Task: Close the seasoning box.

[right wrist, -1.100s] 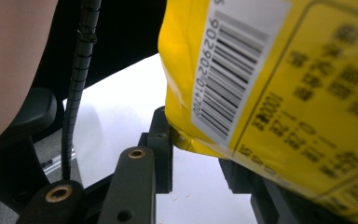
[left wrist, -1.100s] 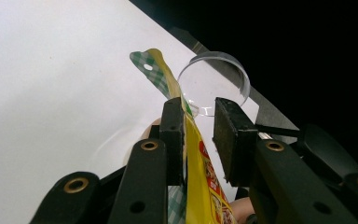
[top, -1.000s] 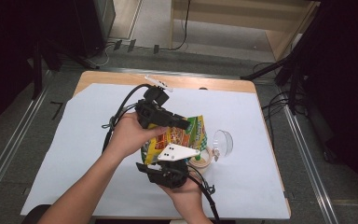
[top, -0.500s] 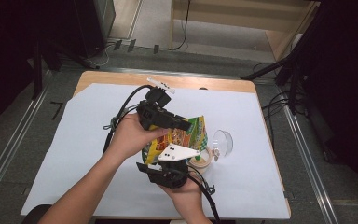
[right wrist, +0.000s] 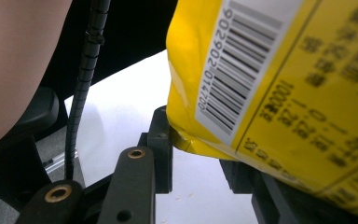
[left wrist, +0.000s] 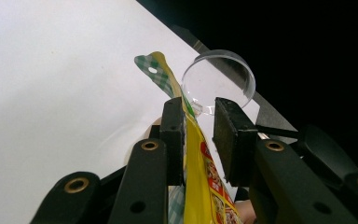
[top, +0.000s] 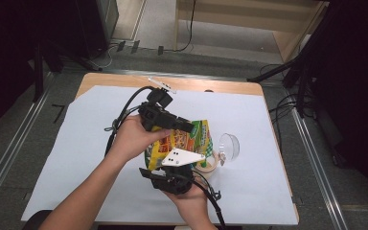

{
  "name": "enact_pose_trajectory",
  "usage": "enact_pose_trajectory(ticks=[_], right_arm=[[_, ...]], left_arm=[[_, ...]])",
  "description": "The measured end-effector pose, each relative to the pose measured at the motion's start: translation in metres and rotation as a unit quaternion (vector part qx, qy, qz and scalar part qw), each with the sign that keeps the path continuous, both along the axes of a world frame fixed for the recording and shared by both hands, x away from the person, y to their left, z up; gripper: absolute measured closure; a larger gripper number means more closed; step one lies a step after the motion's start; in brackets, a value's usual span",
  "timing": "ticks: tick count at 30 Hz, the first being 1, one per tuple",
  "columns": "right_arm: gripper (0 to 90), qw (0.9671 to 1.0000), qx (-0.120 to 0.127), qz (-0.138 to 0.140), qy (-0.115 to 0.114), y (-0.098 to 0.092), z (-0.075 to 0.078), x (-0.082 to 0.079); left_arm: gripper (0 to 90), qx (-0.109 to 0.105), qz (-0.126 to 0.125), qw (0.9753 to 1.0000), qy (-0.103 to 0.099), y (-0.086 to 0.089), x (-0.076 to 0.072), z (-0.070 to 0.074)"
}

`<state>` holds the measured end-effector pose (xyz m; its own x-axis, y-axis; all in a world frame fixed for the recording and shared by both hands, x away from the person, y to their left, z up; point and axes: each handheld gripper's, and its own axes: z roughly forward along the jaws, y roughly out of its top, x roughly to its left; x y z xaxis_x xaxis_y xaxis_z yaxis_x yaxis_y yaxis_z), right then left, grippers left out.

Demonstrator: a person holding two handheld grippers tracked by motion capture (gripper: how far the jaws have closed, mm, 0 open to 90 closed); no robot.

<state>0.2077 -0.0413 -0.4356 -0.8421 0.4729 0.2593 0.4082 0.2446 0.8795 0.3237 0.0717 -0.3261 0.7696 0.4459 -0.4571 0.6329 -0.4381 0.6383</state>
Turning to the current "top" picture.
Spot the black metal stand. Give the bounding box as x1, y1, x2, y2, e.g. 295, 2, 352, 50
246, 0, 343, 118

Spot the bundle of black floor cables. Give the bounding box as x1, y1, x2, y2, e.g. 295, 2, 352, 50
260, 63, 317, 151

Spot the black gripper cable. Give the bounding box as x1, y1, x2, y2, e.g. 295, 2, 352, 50
192, 169, 227, 230
103, 85, 157, 157

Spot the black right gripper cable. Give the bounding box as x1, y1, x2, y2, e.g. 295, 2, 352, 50
192, 169, 227, 230

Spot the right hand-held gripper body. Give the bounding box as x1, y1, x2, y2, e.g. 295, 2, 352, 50
149, 147, 207, 196

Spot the black curtain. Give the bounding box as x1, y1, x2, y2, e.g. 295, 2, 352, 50
0, 0, 78, 142
312, 0, 368, 215

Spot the person's left hand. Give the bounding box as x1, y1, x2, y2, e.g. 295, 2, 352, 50
108, 114, 173, 164

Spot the light wooden shelf unit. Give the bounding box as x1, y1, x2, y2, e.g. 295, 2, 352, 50
172, 0, 330, 63

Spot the person's right hand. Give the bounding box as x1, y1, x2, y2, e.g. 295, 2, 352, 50
162, 186, 219, 221

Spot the clear dome jar lid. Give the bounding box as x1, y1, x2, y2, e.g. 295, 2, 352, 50
218, 132, 241, 167

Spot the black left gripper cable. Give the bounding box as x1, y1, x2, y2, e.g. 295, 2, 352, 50
103, 85, 157, 157

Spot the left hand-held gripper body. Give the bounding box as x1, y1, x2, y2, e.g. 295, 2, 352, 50
138, 76, 177, 132

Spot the white paper sheet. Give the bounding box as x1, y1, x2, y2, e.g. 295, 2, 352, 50
21, 84, 299, 226

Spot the thin black hanging cable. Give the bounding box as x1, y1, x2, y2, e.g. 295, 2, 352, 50
172, 0, 196, 53

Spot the yellow spouted seasoning pouch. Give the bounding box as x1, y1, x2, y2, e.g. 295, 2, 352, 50
144, 119, 215, 172

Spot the metal floor rail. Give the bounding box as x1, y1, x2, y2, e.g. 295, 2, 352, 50
102, 68, 288, 86
290, 108, 349, 230
0, 71, 54, 221

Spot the dark cabinet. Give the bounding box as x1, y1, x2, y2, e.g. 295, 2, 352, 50
76, 0, 120, 60

